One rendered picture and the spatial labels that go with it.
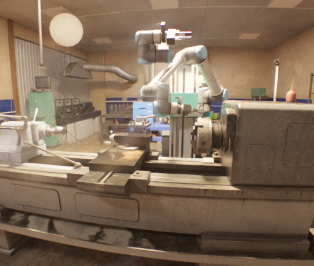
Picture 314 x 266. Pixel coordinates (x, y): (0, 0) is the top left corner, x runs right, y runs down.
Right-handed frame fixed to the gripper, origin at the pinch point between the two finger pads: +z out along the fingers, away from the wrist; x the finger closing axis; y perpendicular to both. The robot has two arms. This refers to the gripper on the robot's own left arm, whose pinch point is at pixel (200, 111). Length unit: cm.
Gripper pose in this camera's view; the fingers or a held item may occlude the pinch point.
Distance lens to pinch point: 138.2
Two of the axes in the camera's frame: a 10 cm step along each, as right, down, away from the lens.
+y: -1.0, 9.9, -1.3
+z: 10.0, 0.9, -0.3
